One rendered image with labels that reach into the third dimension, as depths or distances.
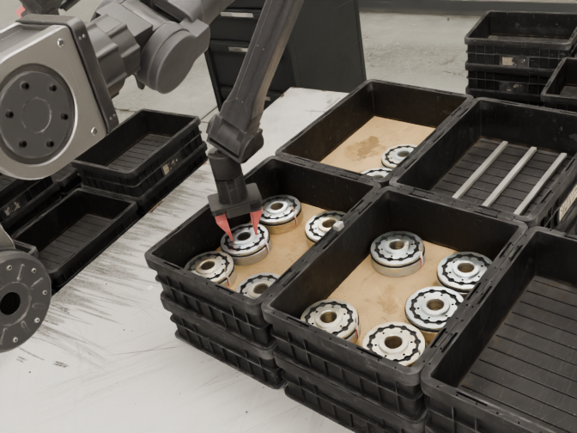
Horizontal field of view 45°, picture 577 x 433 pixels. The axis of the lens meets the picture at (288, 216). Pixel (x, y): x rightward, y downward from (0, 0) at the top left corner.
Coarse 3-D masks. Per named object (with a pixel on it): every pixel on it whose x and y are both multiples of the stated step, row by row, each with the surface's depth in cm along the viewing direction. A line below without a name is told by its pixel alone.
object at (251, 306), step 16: (272, 160) 153; (288, 160) 151; (336, 176) 143; (352, 176) 142; (368, 192) 136; (208, 208) 142; (352, 208) 133; (320, 240) 127; (144, 256) 132; (304, 256) 123; (160, 272) 131; (176, 272) 126; (192, 272) 125; (288, 272) 121; (208, 288) 122; (224, 288) 120; (272, 288) 118; (240, 304) 117; (256, 304) 115
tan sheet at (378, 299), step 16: (368, 256) 136; (432, 256) 133; (352, 272) 133; (368, 272) 132; (416, 272) 130; (432, 272) 129; (352, 288) 129; (368, 288) 129; (384, 288) 128; (400, 288) 127; (416, 288) 126; (352, 304) 126; (368, 304) 125; (384, 304) 124; (400, 304) 124; (368, 320) 122; (384, 320) 121; (400, 320) 120
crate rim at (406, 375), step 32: (384, 192) 135; (352, 224) 129; (512, 224) 121; (320, 256) 123; (288, 288) 118; (480, 288) 109; (288, 320) 111; (448, 320) 105; (352, 352) 104; (416, 384) 99
